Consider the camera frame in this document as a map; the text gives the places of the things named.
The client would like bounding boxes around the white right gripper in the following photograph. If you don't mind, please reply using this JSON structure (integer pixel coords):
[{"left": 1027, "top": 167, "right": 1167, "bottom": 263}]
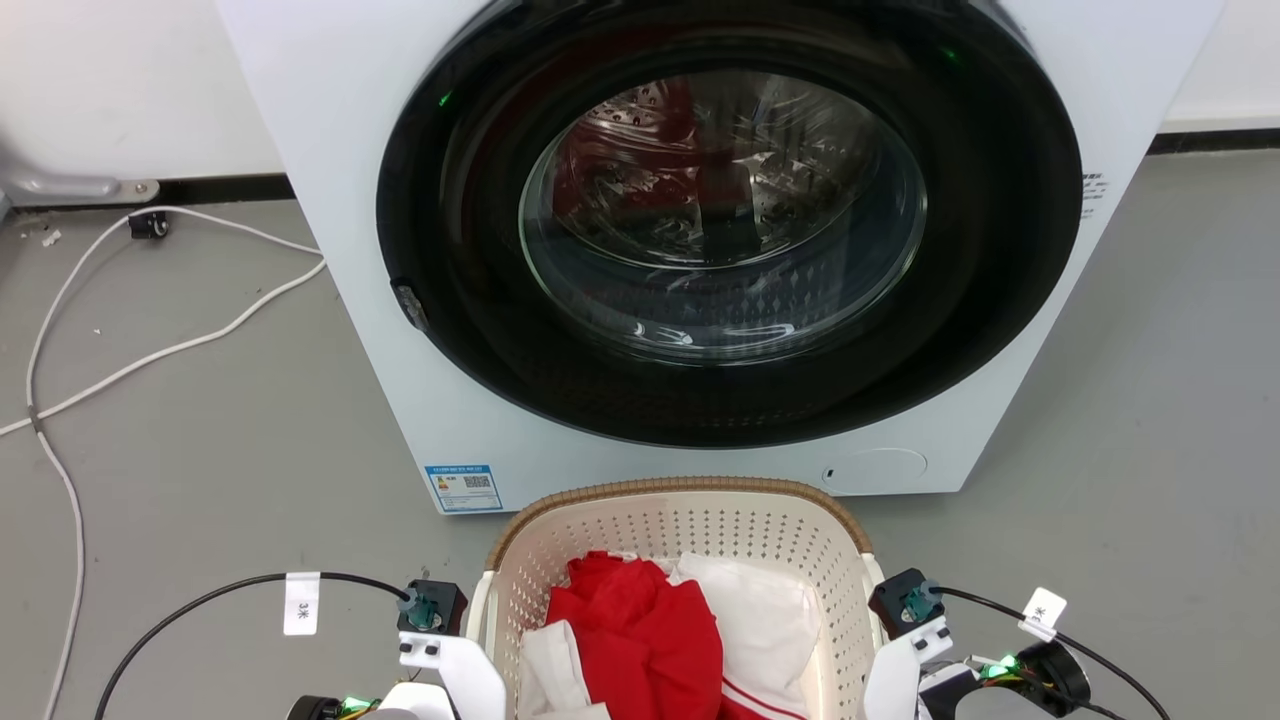
[{"left": 863, "top": 617, "right": 954, "bottom": 720}]

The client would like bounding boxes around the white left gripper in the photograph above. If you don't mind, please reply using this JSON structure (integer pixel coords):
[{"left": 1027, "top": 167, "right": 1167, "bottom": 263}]
[{"left": 399, "top": 631, "right": 508, "bottom": 720}]

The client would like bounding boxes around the cream perforated laundry basket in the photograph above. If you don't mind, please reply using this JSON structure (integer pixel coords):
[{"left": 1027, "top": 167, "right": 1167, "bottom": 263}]
[{"left": 466, "top": 476, "right": 889, "bottom": 720}]

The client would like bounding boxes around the white garment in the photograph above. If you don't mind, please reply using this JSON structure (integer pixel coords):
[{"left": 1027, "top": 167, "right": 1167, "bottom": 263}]
[{"left": 517, "top": 552, "right": 823, "bottom": 720}]

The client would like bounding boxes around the red garment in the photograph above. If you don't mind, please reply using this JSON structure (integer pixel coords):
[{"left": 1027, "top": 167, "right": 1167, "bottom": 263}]
[{"left": 545, "top": 550, "right": 809, "bottom": 720}]

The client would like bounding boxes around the blue energy label sticker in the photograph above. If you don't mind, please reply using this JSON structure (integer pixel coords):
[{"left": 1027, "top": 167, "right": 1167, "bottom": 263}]
[{"left": 424, "top": 463, "right": 504, "bottom": 514}]

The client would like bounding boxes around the round white filter cover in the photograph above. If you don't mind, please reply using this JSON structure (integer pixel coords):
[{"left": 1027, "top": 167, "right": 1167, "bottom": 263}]
[{"left": 822, "top": 447, "right": 929, "bottom": 495}]

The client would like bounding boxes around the black round washer door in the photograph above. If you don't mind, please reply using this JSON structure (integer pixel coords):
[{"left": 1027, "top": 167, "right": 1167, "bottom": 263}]
[{"left": 376, "top": 0, "right": 1085, "bottom": 449}]

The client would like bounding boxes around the white front-load washing machine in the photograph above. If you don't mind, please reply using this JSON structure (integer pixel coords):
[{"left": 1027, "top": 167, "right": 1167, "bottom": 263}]
[{"left": 214, "top": 0, "right": 1227, "bottom": 516}]

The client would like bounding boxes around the white paper cable tag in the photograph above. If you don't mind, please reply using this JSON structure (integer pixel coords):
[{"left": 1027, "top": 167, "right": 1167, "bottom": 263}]
[
  {"left": 283, "top": 571, "right": 321, "bottom": 637},
  {"left": 1018, "top": 587, "right": 1068, "bottom": 642}
]

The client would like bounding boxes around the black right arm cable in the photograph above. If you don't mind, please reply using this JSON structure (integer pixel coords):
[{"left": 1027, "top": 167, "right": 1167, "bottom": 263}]
[{"left": 932, "top": 586, "right": 1173, "bottom": 720}]

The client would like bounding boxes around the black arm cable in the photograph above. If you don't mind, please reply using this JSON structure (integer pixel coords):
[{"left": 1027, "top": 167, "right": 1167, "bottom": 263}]
[
  {"left": 932, "top": 586, "right": 1173, "bottom": 720},
  {"left": 94, "top": 571, "right": 413, "bottom": 720}
]

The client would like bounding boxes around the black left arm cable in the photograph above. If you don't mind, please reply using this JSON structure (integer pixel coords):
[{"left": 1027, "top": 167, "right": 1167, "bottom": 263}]
[{"left": 94, "top": 571, "right": 413, "bottom": 720}]

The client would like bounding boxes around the white floor cable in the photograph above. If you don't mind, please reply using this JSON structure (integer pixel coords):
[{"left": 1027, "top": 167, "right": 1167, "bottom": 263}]
[
  {"left": 0, "top": 207, "right": 329, "bottom": 439},
  {"left": 24, "top": 205, "right": 171, "bottom": 720}
]

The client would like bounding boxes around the grey wall pipe bracket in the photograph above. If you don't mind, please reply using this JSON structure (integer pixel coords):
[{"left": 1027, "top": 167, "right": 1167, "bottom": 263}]
[{"left": 0, "top": 150, "right": 161, "bottom": 206}]

